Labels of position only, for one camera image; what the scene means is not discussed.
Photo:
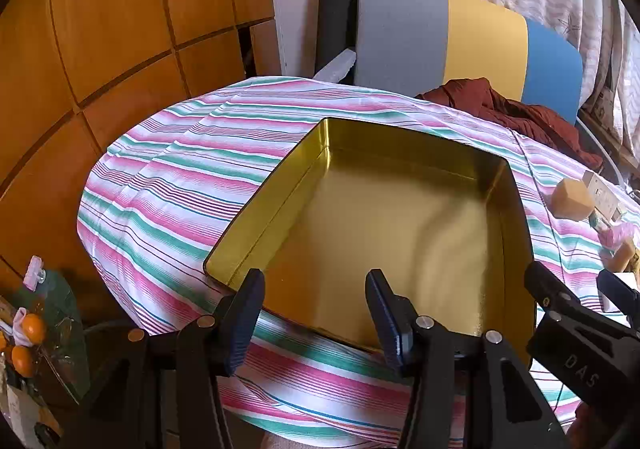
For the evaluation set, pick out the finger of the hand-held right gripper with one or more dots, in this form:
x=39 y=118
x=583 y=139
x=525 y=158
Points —
x=547 y=291
x=620 y=296

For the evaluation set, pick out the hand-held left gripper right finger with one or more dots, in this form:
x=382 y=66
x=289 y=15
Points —
x=387 y=329

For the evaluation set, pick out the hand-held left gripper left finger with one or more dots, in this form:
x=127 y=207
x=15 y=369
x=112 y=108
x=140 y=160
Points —
x=245 y=324

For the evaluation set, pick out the beige printed carton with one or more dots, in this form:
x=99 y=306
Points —
x=607 y=194

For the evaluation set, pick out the gold tin box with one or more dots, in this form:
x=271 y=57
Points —
x=390 y=209

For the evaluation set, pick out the striped tablecloth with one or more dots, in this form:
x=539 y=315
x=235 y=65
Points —
x=175 y=189

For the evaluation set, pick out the wooden desk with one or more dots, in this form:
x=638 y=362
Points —
x=617 y=141

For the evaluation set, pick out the bag of oranges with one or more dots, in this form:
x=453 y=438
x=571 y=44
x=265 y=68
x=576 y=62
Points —
x=65 y=329

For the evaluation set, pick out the red-brown garment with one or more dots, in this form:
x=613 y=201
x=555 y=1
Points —
x=500 y=104

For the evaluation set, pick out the green print cardboard box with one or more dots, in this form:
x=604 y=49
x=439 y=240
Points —
x=605 y=101

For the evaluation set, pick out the orange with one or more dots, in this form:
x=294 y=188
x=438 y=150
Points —
x=22 y=360
x=34 y=328

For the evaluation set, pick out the pink white clip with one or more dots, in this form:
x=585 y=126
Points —
x=33 y=270

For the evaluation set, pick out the grey yellow blue chair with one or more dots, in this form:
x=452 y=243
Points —
x=400 y=39

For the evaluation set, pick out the black foam roll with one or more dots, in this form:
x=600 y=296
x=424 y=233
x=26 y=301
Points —
x=335 y=14

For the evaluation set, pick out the wooden wardrobe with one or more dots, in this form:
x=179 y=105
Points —
x=100 y=4

